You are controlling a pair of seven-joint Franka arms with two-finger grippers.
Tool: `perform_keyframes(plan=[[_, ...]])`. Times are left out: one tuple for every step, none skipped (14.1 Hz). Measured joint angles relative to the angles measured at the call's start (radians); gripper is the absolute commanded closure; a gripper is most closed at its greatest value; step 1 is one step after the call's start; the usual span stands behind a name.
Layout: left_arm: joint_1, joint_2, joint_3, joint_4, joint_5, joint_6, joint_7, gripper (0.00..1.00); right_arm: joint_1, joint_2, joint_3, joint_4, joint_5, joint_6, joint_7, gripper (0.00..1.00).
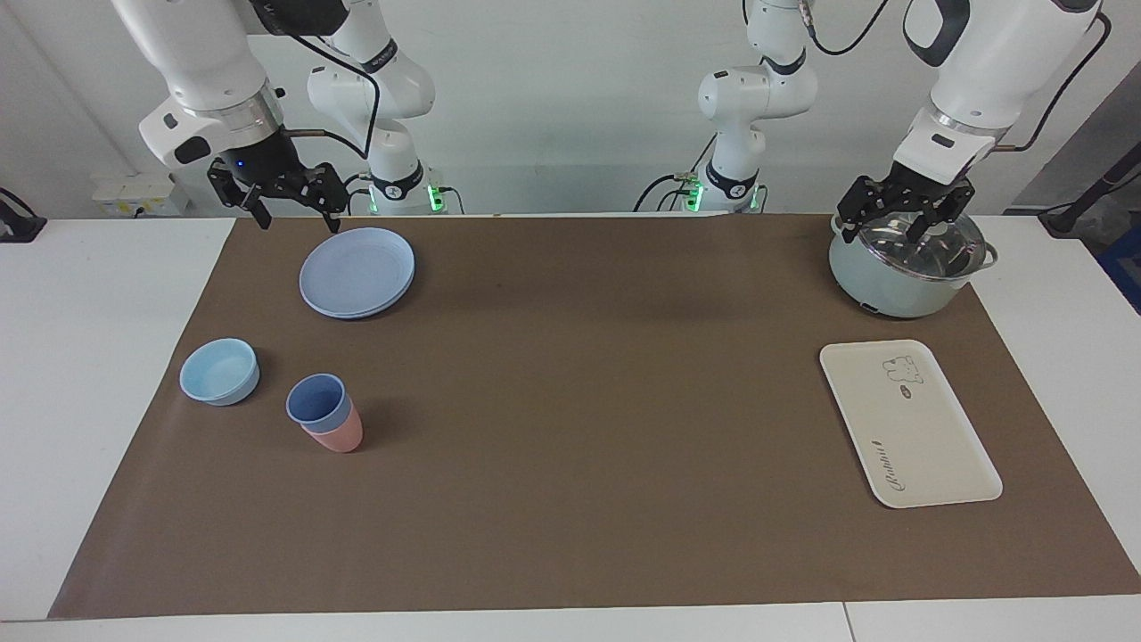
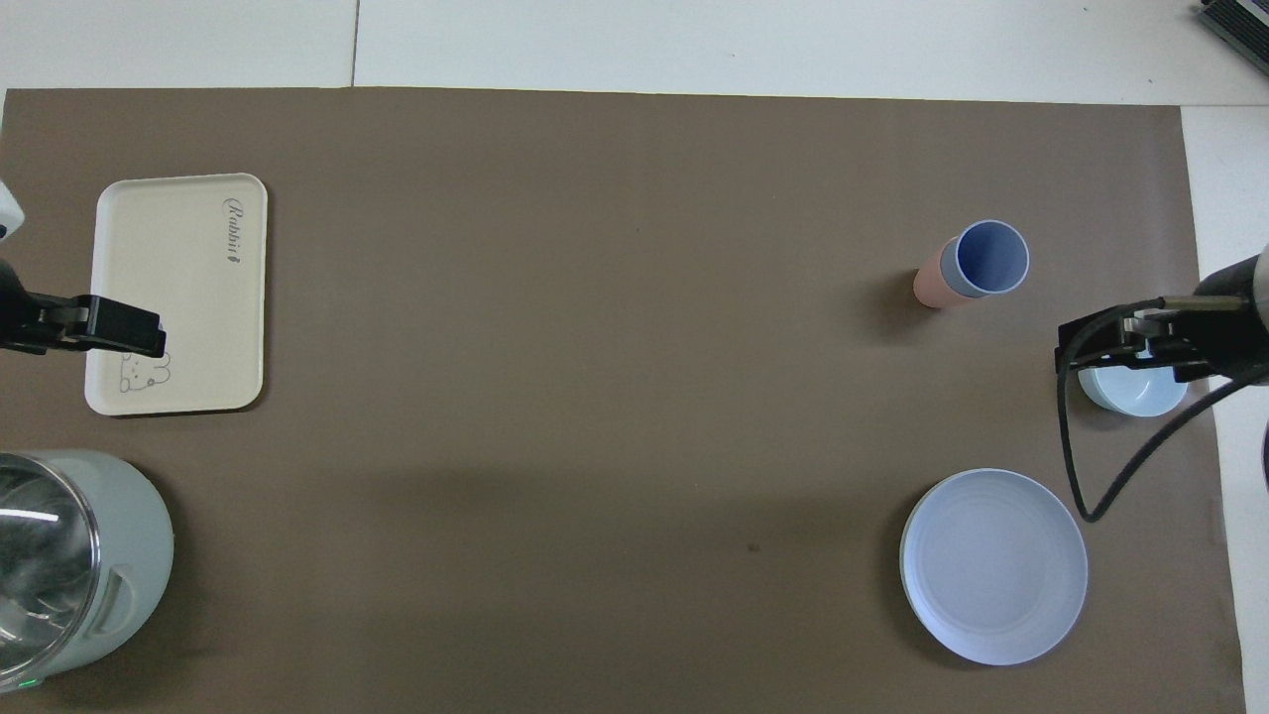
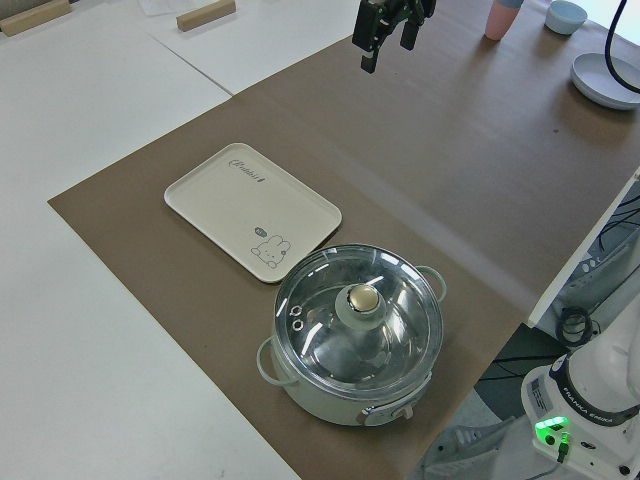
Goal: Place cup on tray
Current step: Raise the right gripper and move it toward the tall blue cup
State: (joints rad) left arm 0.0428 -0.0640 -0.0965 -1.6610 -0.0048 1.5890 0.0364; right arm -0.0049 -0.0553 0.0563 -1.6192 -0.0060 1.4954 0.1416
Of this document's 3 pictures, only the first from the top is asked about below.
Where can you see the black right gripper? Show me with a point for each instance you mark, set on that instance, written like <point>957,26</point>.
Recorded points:
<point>263,162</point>

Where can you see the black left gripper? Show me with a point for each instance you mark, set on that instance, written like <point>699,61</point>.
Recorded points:
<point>914,192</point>

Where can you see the blue plastic cup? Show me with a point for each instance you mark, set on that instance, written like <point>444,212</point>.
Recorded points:
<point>316,401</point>

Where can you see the pink plastic cup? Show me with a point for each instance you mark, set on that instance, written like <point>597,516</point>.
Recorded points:
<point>343,437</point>

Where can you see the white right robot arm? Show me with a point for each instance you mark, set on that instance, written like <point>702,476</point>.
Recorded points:
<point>201,53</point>

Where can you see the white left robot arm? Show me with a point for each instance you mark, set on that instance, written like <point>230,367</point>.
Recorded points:
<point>998,62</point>

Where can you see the cream rectangular tray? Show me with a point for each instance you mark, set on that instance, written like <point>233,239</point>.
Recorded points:
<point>905,428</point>

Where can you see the glass pot lid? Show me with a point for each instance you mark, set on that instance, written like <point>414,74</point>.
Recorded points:
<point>927,254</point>

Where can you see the pale green cooking pot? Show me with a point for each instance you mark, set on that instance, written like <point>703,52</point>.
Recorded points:
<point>891,290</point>

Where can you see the blue round plate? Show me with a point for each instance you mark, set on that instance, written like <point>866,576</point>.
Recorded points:
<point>357,272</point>

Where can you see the white power strip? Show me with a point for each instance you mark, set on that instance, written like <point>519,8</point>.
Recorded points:
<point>138,194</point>

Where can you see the black stand base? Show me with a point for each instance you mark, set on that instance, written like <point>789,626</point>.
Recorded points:
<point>1083,205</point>

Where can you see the light blue bowl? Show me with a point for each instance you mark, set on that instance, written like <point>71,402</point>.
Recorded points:
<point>218,373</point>

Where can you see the blue box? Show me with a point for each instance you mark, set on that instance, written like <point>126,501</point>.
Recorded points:
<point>1125,267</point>

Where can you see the black table clamp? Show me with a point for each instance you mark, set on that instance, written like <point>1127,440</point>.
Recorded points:
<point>18,223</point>

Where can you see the brown table mat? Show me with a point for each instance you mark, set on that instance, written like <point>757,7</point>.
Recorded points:
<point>579,428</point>

